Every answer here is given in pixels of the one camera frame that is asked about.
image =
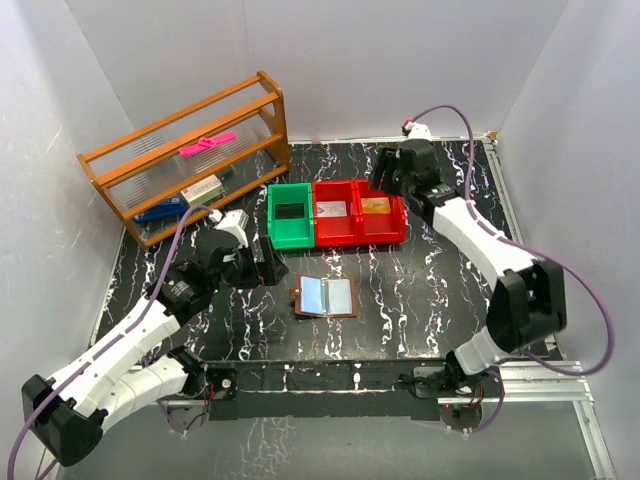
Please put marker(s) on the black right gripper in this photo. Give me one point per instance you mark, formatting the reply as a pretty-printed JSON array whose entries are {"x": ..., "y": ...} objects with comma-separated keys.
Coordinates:
[{"x": 381, "y": 176}]

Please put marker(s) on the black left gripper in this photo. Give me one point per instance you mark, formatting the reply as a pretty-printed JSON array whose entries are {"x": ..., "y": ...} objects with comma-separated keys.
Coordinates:
[{"x": 266, "y": 272}]

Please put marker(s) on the gold card with magnetic stripe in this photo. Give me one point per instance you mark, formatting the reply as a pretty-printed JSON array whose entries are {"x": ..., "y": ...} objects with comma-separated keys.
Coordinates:
[{"x": 375, "y": 206}]

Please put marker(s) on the brown leather card holder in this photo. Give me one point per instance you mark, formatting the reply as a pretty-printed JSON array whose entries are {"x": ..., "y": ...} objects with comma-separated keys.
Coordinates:
[{"x": 339, "y": 298}]

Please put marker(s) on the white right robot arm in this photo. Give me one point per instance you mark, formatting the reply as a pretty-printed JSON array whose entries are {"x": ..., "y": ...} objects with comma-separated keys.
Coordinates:
[{"x": 528, "y": 294}]

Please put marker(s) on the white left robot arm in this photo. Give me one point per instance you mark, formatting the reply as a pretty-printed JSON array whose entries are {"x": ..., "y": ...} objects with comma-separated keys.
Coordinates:
[{"x": 70, "y": 411}]

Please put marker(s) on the white card in bin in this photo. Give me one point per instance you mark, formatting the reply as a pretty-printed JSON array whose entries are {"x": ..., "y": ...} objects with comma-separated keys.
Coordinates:
[{"x": 331, "y": 209}]

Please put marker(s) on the red plastic bin right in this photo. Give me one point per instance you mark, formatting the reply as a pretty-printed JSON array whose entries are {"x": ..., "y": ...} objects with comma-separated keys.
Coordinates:
[{"x": 380, "y": 229}]

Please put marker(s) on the red plastic bin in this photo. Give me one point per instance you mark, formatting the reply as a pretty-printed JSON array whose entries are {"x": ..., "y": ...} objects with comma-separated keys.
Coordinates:
[
  {"x": 380, "y": 229},
  {"x": 335, "y": 232}
]

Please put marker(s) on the green plastic bin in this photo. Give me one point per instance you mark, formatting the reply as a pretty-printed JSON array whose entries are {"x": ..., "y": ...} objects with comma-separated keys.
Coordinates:
[{"x": 290, "y": 217}]

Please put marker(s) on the red plastic bin middle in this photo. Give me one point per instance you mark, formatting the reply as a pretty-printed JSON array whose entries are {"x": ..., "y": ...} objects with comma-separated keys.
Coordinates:
[{"x": 335, "y": 232}]

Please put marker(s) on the white red small box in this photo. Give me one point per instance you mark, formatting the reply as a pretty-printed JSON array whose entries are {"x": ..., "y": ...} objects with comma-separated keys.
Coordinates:
[{"x": 203, "y": 191}]

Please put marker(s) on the blue stapler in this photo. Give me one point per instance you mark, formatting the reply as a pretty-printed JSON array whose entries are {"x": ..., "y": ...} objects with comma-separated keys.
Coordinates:
[{"x": 173, "y": 206}]

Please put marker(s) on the wooden shelf rack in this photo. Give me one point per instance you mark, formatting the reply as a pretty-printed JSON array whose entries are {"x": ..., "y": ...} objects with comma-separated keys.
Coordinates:
[{"x": 238, "y": 134}]

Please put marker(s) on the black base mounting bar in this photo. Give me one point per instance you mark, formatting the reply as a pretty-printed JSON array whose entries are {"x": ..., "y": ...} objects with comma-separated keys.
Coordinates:
[{"x": 341, "y": 389}]

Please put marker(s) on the pink plastic clip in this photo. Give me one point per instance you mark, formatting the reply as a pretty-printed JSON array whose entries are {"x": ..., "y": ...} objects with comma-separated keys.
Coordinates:
[{"x": 207, "y": 143}]

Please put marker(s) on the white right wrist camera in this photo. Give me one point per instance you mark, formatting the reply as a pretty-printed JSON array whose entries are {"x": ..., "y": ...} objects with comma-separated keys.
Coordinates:
[{"x": 415, "y": 130}]

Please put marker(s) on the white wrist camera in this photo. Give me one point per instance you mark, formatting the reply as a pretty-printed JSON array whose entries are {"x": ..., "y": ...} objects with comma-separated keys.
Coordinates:
[
  {"x": 415, "y": 130},
  {"x": 233, "y": 222}
]

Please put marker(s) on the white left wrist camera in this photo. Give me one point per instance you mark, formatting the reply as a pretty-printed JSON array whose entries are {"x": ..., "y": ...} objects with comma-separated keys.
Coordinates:
[{"x": 233, "y": 222}]

